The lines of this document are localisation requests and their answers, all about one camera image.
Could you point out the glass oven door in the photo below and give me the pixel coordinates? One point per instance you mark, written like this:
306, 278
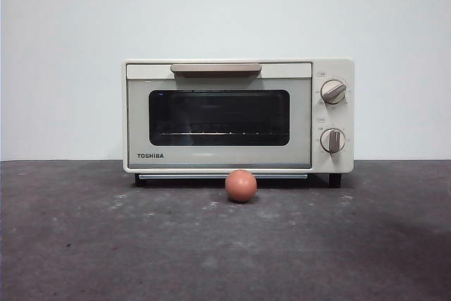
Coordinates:
218, 156

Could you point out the brown egg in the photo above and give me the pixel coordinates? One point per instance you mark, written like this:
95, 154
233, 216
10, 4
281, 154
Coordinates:
241, 186

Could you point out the black oven foot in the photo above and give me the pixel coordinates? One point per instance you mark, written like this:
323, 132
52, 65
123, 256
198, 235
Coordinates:
140, 181
335, 180

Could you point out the beige round oven knob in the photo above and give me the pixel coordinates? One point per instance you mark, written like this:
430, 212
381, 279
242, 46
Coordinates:
333, 92
333, 140

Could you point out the cream toaster oven body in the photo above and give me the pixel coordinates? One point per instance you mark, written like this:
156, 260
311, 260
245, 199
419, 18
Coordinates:
333, 68

